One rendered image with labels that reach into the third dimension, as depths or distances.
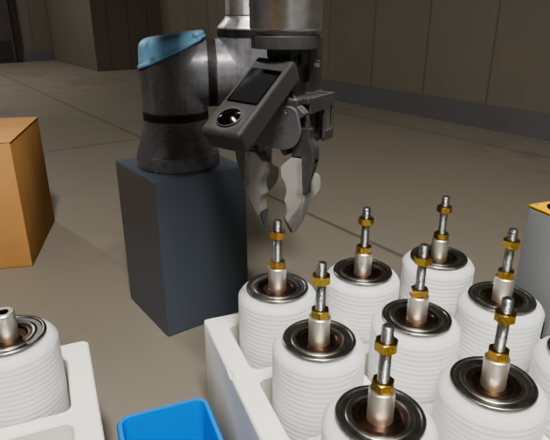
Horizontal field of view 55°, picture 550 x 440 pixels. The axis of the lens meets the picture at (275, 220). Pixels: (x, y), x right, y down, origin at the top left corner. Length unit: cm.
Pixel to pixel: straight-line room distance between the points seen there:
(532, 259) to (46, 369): 64
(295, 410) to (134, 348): 51
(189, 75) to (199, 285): 38
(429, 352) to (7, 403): 43
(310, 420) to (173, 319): 51
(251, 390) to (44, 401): 21
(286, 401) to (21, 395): 26
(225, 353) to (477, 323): 29
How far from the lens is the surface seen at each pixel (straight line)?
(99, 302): 118
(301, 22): 55
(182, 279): 99
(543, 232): 81
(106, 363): 99
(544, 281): 83
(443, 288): 73
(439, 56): 311
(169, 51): 93
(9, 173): 132
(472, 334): 67
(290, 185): 58
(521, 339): 67
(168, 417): 70
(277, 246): 62
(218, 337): 70
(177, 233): 95
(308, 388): 54
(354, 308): 67
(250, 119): 50
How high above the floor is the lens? 57
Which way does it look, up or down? 22 degrees down
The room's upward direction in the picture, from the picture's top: straight up
